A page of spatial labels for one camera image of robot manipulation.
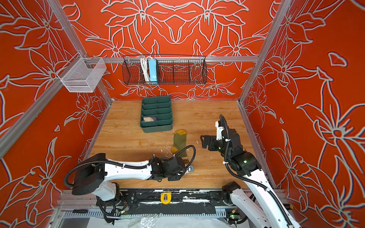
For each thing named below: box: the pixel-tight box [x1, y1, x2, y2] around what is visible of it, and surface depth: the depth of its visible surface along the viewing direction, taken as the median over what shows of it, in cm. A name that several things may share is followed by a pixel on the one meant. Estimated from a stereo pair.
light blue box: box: [148, 58, 158, 82], surface depth 91 cm
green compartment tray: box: [140, 95, 173, 133], surface depth 103 cm
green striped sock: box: [171, 128, 189, 163], surface depth 97 cm
